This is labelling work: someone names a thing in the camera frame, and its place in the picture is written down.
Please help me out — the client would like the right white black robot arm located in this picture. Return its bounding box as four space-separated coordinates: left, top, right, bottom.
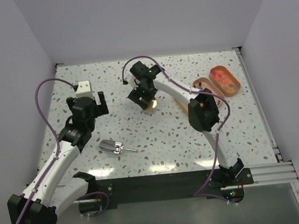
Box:
128 61 244 187

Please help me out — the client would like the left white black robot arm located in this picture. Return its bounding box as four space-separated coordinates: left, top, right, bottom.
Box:
7 91 109 224

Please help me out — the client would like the aluminium frame rail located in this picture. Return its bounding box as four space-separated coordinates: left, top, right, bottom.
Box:
7 155 299 224

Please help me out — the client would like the pink tray of lollipops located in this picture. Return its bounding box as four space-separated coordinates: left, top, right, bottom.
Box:
193 77 224 107

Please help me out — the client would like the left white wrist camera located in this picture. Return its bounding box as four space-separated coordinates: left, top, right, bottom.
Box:
75 80 94 99

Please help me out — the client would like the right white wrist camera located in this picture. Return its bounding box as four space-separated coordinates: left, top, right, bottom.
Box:
127 76 140 88

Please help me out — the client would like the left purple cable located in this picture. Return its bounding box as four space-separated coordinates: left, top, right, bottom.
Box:
0 76 91 224

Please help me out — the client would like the yellow tray of star candies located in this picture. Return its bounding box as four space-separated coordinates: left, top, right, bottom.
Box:
174 98 188 116

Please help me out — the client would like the round wooden jar lid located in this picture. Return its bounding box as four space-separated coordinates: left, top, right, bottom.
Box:
141 97 158 109

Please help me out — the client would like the clear glass jar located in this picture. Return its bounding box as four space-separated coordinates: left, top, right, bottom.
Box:
143 105 157 115

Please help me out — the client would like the orange tray of gummy candies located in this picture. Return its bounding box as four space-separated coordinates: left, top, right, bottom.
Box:
209 65 241 97

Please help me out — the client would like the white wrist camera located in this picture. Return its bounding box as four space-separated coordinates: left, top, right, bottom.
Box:
75 80 94 99
127 76 140 88

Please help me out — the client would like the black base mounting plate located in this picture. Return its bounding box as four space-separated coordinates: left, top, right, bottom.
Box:
79 168 254 214

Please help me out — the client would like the metal scoop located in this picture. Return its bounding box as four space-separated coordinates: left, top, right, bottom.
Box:
99 140 139 155

